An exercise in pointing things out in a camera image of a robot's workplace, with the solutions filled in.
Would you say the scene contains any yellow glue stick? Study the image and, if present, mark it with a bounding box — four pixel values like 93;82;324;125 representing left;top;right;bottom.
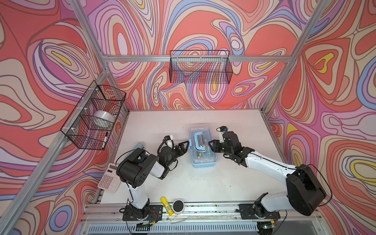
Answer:
161;196;174;216

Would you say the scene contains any grey duct tape roll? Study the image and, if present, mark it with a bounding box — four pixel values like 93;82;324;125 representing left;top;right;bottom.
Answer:
93;110;115;126

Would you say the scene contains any black white tape roll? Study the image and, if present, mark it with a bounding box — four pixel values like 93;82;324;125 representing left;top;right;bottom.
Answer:
172;199;185;215

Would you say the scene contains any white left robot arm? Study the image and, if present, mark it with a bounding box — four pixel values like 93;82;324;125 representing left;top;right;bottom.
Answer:
116;140;190;217

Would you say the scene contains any black marker in basket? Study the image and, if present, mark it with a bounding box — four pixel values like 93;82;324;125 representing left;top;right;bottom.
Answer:
102;132;108;149

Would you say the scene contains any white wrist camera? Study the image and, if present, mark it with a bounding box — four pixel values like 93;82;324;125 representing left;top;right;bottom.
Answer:
164;135;174;148
219;126;228;132

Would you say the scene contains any black wire basket back wall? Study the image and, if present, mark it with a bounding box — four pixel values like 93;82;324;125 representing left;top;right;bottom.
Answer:
169;49;233;84

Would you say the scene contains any white calculator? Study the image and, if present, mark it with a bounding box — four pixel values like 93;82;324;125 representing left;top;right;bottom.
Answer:
98;164;121;193

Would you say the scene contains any black wire basket left wall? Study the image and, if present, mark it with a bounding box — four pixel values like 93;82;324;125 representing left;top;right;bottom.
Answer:
61;81;126;150

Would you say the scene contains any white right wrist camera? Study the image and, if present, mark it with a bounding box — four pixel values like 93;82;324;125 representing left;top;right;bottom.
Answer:
219;126;228;132

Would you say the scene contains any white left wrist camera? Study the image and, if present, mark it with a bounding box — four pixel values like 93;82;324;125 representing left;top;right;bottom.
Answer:
164;135;174;148

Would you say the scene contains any aluminium mounting rail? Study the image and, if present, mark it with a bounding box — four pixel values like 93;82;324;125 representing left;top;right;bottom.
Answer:
76;202;330;235

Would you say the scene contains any light blue stapler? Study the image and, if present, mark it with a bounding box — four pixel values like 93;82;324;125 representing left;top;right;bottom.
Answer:
132;142;146;150

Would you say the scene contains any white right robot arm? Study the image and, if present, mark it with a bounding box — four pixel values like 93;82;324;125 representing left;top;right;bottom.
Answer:
209;131;327;218

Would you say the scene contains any black wire basket wall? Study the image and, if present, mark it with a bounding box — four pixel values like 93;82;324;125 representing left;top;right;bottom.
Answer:
169;49;233;84
61;81;126;150

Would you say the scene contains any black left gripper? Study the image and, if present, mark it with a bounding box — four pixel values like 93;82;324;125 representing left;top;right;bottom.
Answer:
164;141;189;169

